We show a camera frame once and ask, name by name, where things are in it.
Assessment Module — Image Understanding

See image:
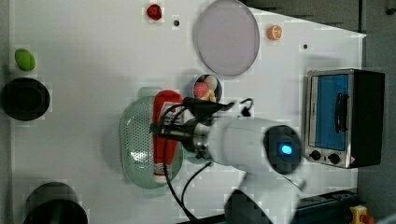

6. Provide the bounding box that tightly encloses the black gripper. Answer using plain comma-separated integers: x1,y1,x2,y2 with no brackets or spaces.
150,97,233,156

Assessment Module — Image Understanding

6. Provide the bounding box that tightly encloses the red ketchup bottle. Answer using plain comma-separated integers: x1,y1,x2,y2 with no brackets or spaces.
152,90,182,184

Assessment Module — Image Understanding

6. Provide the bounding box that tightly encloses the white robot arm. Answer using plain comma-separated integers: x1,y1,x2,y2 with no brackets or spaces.
151,96,304,224

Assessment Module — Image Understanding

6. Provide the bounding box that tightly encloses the green oval strainer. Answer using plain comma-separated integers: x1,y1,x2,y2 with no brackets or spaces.
120,88,183,189

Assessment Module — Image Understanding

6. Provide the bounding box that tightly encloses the dark bowl of toy food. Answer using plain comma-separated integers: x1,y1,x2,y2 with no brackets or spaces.
192,75,222,103

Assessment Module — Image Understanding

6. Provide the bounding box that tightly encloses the green mug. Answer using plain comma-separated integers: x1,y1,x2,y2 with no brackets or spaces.
183,150,210,164

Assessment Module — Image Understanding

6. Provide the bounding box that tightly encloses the lilac round plate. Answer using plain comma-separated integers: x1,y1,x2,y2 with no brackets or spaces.
195,0,260,76

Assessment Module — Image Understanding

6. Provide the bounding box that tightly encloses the orange slice toy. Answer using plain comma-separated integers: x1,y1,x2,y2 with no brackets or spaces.
266,25,283,41

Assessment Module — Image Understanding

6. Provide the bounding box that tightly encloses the silver black toaster oven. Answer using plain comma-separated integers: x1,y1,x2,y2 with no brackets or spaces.
304,69,385,169

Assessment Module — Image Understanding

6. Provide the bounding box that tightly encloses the black cylinder container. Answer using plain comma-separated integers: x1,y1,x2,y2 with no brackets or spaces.
23,182,89,224

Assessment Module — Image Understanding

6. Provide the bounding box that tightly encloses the black round pot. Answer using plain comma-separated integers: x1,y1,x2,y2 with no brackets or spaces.
1,77,50,121

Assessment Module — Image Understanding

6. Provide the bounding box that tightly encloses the green toy fruit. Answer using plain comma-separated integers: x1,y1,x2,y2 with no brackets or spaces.
14,49,35,71

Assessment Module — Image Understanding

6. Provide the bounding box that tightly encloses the yellow red clamp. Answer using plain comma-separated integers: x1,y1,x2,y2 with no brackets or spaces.
349,205,375,224

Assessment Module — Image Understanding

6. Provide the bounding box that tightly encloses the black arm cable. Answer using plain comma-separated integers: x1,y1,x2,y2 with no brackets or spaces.
163,161,216,223

